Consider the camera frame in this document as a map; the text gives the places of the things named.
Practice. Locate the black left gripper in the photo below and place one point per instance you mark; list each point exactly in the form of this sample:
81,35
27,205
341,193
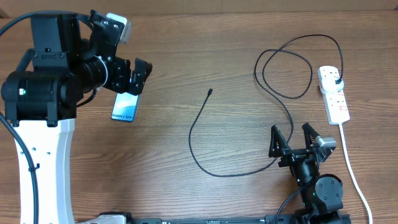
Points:
121,67

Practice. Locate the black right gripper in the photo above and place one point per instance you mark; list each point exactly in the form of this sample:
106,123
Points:
291,155

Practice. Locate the blue Galaxy smartphone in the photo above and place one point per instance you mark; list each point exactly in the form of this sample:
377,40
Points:
125,107

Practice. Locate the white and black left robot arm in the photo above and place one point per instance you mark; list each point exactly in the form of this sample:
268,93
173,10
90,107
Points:
74,55

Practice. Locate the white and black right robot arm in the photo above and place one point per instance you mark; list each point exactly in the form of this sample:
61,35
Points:
321,194

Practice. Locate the white charger plug adapter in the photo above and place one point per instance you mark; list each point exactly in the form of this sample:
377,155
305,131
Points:
329,85

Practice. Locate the white power strip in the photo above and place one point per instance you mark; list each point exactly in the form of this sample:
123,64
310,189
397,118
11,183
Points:
335,103

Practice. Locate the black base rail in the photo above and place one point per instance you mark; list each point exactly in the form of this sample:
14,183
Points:
217,221

